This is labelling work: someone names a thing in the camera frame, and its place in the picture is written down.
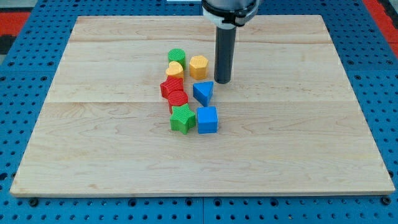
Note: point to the blue triangle block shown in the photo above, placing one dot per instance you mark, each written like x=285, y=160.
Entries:
x=203, y=92

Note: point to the red ridged square block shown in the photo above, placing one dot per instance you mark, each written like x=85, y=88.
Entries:
x=169, y=85

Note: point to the red cylinder block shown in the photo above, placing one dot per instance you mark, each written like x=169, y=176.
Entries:
x=177, y=98

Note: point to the yellow hexagon block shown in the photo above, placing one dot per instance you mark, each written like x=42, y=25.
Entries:
x=198, y=67

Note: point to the yellow heart block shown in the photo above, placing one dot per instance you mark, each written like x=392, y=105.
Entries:
x=174, y=70

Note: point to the blue cube block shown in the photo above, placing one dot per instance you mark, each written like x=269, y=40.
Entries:
x=207, y=120

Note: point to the light wooden board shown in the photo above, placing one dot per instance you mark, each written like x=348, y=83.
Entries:
x=289, y=121

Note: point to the green cylinder block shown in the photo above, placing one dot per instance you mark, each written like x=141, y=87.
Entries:
x=177, y=55

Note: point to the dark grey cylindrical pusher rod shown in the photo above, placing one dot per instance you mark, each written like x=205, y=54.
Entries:
x=224, y=53

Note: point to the green star block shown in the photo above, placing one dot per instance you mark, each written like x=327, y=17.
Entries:
x=182, y=118

